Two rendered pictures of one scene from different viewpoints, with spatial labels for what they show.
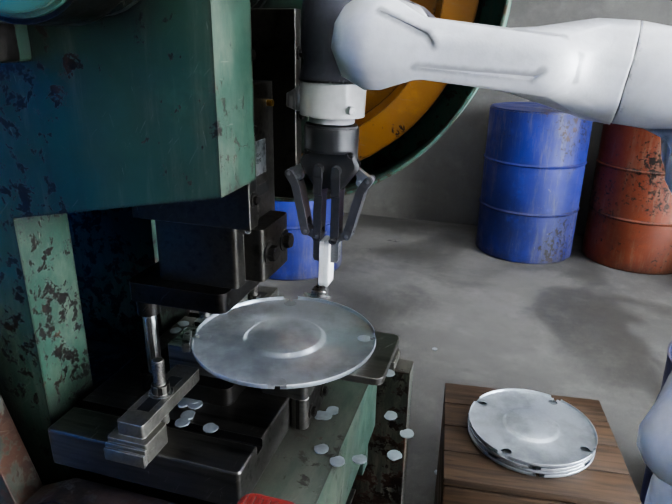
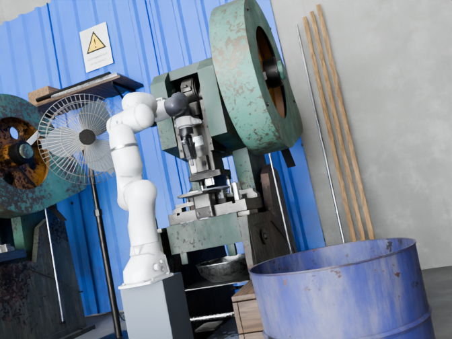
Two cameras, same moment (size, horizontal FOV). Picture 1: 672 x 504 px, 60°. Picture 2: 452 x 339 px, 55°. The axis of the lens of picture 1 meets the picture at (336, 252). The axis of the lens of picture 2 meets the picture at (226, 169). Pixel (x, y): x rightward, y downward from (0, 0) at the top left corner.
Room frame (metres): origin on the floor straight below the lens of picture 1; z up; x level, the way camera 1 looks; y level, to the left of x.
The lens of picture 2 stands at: (1.09, -2.20, 0.62)
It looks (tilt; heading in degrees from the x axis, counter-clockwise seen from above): 6 degrees up; 93
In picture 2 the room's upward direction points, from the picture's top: 12 degrees counter-clockwise
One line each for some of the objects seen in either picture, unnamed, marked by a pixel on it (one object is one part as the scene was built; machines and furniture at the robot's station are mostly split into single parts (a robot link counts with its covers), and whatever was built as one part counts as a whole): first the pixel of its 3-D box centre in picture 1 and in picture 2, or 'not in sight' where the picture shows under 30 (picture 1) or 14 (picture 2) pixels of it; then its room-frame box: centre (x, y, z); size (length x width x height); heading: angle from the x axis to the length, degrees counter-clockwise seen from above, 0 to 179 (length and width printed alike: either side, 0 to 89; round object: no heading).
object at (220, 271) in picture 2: not in sight; (228, 268); (0.85, 0.20, 0.36); 0.34 x 0.34 x 0.10
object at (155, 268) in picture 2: not in sight; (143, 263); (0.61, -0.53, 0.52); 0.22 x 0.19 x 0.14; 77
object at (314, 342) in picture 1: (284, 336); (203, 192); (0.82, 0.08, 0.78); 0.29 x 0.29 x 0.01
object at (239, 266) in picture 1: (229, 175); (200, 146); (0.84, 0.16, 1.04); 0.17 x 0.15 x 0.30; 74
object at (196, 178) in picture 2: (208, 280); (210, 177); (0.85, 0.20, 0.86); 0.20 x 0.16 x 0.05; 164
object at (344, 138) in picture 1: (330, 155); (187, 136); (0.80, 0.01, 1.08); 0.08 x 0.07 x 0.09; 74
